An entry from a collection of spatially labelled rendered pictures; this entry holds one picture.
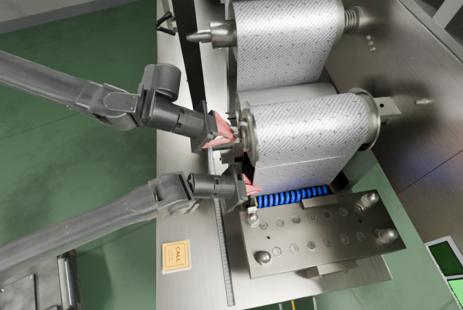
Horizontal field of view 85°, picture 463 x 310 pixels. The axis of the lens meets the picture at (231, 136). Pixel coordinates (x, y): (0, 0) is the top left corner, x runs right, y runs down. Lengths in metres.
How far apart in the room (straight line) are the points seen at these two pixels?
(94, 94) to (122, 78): 2.22
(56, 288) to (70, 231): 1.15
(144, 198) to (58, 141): 1.96
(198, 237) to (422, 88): 0.68
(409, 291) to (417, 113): 1.50
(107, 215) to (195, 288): 0.37
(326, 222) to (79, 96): 0.64
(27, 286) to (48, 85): 1.35
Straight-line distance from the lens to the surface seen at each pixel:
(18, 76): 0.59
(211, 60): 1.28
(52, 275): 1.74
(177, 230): 0.85
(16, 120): 2.84
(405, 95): 0.65
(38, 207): 2.24
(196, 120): 0.50
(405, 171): 0.68
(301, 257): 0.71
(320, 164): 0.64
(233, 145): 0.63
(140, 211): 0.54
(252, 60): 0.64
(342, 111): 0.57
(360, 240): 0.77
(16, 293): 1.79
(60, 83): 0.55
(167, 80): 0.50
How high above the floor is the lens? 1.71
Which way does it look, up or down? 56 degrees down
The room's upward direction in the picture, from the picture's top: straight up
